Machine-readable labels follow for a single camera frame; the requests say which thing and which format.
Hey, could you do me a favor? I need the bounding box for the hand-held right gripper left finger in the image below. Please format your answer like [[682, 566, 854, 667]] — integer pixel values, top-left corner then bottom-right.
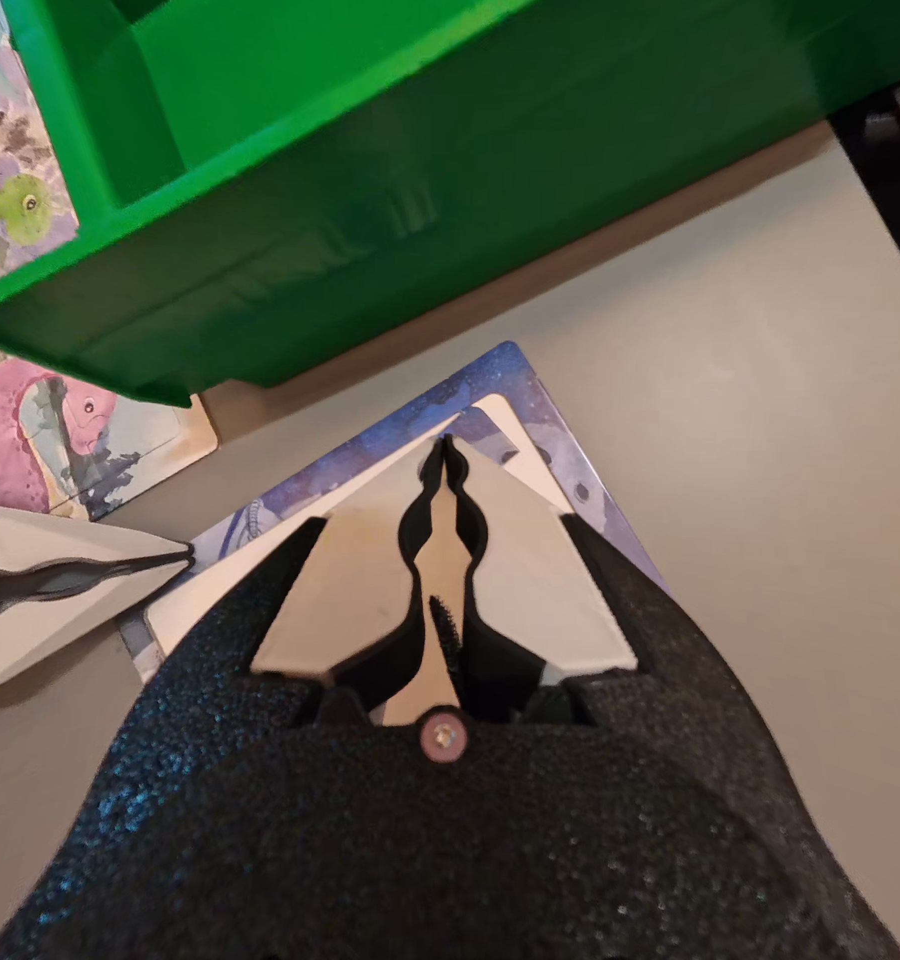
[[249, 435, 451, 711]]

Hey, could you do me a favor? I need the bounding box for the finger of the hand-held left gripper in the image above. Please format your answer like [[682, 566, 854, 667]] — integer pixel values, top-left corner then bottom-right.
[[0, 502, 196, 579], [0, 558, 196, 688]]

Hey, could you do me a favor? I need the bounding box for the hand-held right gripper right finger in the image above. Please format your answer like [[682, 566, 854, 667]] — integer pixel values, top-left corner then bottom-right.
[[447, 435, 640, 712]]

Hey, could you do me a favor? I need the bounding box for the blue framed puzzle board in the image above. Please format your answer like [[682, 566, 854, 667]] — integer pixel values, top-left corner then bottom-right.
[[120, 341, 672, 684]]

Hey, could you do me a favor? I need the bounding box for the grey desk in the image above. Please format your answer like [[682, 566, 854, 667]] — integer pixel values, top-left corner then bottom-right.
[[0, 120, 900, 960]]

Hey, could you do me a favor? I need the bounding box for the pink dinosaur puzzle board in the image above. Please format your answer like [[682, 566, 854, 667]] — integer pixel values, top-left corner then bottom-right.
[[0, 0, 218, 522]]

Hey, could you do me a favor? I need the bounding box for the green plastic bin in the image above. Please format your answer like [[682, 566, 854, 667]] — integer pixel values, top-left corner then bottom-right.
[[0, 0, 900, 410]]

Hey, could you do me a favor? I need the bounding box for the black metal frame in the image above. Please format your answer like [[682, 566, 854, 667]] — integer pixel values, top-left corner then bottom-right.
[[825, 82, 900, 309]]

